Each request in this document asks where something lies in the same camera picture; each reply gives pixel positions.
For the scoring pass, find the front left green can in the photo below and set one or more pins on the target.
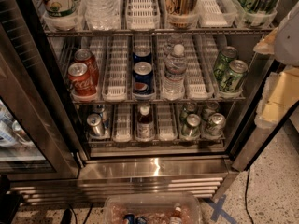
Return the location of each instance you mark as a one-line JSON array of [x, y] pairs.
[[191, 125]]

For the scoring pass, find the rear red cola can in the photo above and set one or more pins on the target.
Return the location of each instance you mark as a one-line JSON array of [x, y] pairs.
[[87, 57]]

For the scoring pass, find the fridge door right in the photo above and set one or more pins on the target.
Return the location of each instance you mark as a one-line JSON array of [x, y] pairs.
[[259, 137]]

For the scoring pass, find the blue can in bin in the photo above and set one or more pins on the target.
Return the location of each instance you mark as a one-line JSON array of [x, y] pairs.
[[129, 219]]

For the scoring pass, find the front green soda can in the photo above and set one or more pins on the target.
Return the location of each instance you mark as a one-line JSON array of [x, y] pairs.
[[232, 76]]

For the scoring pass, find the steel fridge base grille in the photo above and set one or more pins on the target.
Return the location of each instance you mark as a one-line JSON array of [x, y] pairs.
[[203, 177]]

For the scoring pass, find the clear plastic bin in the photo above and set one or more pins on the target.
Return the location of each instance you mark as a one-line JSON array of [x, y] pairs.
[[156, 208]]

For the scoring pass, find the rear clear water bottle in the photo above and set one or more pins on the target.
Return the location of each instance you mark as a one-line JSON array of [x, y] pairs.
[[170, 42]]

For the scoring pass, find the blue tape cross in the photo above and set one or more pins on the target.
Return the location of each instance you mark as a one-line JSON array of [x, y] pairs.
[[218, 210]]

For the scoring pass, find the silver blue can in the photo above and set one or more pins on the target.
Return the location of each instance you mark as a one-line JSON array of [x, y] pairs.
[[96, 125], [101, 110]]

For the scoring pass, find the blue pepsi can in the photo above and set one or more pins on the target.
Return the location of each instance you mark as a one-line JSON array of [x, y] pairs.
[[143, 75], [142, 54]]

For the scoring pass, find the rear blue pepsi can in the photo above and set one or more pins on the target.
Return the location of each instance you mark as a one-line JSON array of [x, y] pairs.
[[142, 54]]

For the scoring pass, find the front right green can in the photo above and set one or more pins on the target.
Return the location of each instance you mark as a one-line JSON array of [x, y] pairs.
[[215, 124]]

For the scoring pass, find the front clear water bottle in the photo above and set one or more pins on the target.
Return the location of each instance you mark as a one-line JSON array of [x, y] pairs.
[[175, 66]]

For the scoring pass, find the brown bottle white cap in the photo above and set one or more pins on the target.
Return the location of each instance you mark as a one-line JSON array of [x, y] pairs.
[[145, 129]]

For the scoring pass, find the rear left green can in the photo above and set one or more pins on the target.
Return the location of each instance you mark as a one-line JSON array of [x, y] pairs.
[[187, 109]]

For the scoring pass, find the rear right green can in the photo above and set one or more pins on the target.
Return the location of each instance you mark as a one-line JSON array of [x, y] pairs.
[[209, 109]]

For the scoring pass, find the front red cola can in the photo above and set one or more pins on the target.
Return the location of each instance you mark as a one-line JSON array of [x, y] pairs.
[[81, 79]]

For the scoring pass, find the brown bottle in bin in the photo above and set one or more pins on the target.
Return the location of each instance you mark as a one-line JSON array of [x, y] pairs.
[[176, 216]]

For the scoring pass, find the brown tea bottle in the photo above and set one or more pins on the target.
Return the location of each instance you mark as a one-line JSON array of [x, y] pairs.
[[181, 14]]

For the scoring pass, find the rear green soda can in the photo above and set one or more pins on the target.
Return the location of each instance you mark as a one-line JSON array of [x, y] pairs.
[[226, 55]]

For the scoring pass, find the green soda can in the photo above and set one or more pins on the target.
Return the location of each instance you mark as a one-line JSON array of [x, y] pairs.
[[226, 55], [232, 76]]

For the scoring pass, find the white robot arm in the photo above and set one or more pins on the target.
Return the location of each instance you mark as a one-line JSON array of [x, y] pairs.
[[287, 39]]

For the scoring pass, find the front silver blue can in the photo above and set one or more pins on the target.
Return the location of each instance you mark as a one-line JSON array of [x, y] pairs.
[[96, 125]]

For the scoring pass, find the fridge glass door left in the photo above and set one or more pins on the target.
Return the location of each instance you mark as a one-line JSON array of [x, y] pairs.
[[33, 90]]

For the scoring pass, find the front blue pepsi can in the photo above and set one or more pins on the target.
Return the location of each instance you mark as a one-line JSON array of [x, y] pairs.
[[143, 75]]

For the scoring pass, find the red cola can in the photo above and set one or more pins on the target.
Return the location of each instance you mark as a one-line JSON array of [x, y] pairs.
[[81, 79], [87, 57]]

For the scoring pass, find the black plug left floor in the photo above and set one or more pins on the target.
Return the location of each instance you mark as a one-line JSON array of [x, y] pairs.
[[69, 215]]

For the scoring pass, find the rear silver blue can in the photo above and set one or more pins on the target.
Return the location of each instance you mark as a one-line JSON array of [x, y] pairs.
[[101, 110]]

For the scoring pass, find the large clear water bottle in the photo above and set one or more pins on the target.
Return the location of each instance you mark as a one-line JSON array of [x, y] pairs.
[[102, 14]]

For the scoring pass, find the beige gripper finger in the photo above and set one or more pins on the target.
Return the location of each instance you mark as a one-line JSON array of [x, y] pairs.
[[266, 45], [280, 93]]

